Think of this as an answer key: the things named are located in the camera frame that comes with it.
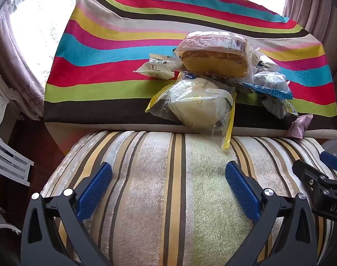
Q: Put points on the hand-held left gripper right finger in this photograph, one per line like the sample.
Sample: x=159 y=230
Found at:
x=241 y=191

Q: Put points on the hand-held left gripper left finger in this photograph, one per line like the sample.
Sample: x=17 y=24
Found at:
x=95 y=191

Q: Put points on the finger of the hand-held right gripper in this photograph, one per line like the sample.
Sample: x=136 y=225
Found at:
x=333 y=161
x=305 y=171

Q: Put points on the pink and dark snack packet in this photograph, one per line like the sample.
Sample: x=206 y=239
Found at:
x=300 y=126

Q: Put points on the white orange-label snack packet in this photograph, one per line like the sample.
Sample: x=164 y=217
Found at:
x=279 y=106

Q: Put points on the yellow-edged round bread packet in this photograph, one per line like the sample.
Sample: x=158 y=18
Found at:
x=193 y=108

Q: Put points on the blue printed clear snack packet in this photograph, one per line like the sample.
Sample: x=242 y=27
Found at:
x=270 y=81

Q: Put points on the large sponge cake packet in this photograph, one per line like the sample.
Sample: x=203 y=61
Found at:
x=212 y=63

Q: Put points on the white nut packet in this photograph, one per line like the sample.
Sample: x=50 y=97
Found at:
x=156 y=70

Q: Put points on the white slatted chair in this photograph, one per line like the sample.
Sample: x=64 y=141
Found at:
x=7 y=158

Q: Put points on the beige pleated curtain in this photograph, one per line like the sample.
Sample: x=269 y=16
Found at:
x=318 y=19
x=7 y=61

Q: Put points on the colourful striped tablecloth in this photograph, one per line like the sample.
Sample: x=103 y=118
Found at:
x=115 y=47

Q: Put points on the white sheer lace curtain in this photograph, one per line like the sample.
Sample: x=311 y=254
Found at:
x=46 y=19

